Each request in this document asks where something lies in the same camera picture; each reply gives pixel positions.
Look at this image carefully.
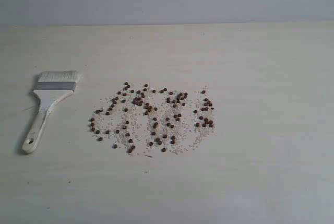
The white paint brush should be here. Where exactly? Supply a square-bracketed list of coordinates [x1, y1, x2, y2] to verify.
[22, 70, 80, 154]

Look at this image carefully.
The pile of brown pellets and grains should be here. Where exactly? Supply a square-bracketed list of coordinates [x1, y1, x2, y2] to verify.
[87, 81, 217, 158]

